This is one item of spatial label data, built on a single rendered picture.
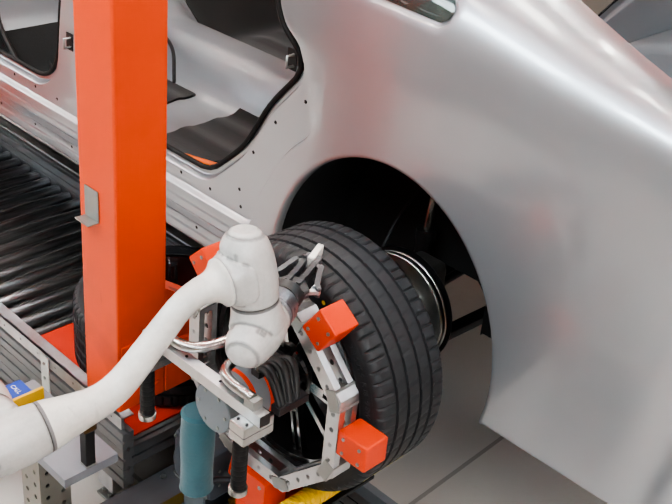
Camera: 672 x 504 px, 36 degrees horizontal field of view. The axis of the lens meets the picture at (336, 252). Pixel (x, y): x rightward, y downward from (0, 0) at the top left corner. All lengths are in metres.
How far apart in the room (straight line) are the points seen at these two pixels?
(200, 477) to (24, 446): 0.86
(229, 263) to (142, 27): 0.71
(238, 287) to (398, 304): 0.54
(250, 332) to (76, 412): 0.37
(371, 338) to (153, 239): 0.70
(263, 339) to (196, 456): 0.67
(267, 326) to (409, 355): 0.46
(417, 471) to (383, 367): 1.32
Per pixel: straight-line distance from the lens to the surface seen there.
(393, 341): 2.40
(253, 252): 2.02
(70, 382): 3.38
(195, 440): 2.66
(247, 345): 2.08
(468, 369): 4.18
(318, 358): 2.34
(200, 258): 2.56
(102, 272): 2.79
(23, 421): 1.98
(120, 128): 2.55
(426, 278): 2.79
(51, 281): 4.06
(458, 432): 3.86
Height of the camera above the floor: 2.41
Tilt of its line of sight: 30 degrees down
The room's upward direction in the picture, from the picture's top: 6 degrees clockwise
